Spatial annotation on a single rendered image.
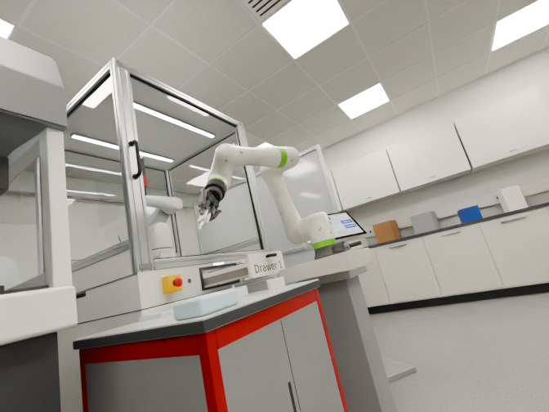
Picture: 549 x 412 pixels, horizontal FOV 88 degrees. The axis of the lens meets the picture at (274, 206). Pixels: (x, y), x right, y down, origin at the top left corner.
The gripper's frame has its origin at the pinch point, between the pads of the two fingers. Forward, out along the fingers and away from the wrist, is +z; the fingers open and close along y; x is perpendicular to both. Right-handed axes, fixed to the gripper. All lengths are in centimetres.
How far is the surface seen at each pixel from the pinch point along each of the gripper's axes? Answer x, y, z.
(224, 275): -17.2, -35.4, -12.0
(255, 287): -23, -70, -38
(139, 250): -35.9, -1.7, -5.5
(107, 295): -61, -12, -1
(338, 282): 28, -66, -12
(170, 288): -31.9, -20.4, 1.6
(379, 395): 24, -105, 21
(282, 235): -33, -134, -179
